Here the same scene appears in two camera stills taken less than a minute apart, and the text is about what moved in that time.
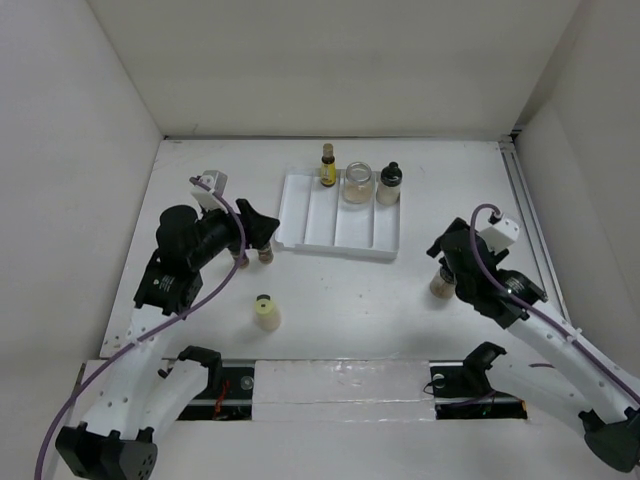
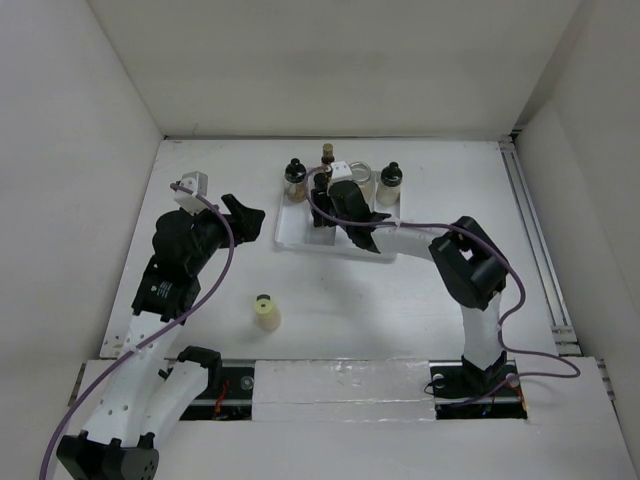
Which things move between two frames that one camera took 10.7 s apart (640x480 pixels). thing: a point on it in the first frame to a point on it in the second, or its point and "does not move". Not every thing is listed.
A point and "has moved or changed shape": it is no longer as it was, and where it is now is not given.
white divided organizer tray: x=317 y=218 does not move
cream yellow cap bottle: x=266 y=316 does not move
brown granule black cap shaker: x=443 y=284 has moved or changed shape
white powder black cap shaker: x=389 y=189 does not move
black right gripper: x=498 y=256 to x=322 y=199
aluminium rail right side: x=533 y=226 does not move
